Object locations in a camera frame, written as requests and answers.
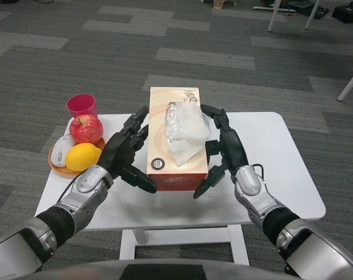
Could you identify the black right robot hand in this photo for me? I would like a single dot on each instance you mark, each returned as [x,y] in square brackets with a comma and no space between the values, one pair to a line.
[234,148]

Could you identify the white tissue sheet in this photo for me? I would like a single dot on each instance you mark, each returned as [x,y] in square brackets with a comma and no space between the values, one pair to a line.
[188,131]

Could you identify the orange tissue box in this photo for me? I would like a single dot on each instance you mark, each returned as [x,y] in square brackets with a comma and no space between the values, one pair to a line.
[157,143]

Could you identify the white table base frame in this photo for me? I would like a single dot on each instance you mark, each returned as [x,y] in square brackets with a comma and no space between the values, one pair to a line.
[179,237]

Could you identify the silver robot chest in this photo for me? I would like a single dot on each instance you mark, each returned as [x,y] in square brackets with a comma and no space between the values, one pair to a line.
[164,271]

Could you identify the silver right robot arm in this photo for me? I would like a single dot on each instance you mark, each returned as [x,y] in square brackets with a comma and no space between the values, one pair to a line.
[263,201]

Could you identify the yellow lemon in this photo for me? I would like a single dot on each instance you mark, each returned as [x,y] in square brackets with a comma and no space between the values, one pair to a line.
[82,156]

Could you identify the black soft bag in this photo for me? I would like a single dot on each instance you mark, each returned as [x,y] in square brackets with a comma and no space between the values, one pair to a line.
[303,7]

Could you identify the orange round plate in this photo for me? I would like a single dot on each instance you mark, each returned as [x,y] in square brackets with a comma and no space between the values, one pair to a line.
[58,170]

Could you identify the black hard case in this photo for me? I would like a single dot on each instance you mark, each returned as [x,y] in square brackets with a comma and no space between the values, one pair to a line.
[348,12]

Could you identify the white desk leg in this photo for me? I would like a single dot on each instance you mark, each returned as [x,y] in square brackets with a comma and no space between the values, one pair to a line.
[311,14]
[273,16]
[351,81]

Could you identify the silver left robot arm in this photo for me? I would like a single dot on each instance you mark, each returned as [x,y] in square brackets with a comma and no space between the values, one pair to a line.
[80,195]

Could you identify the white computer mouse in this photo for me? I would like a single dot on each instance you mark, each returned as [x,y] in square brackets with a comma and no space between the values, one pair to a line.
[60,150]

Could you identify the red apple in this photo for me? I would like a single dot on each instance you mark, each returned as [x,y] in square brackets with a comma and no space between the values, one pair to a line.
[86,129]

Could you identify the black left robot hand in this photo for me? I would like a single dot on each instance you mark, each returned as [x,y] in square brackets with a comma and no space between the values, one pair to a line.
[118,151]

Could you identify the pink plastic cup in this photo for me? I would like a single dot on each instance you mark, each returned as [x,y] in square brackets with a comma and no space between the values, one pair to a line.
[82,106]

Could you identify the beige plastic stool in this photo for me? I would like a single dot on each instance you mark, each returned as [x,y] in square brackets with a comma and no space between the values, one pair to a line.
[220,3]

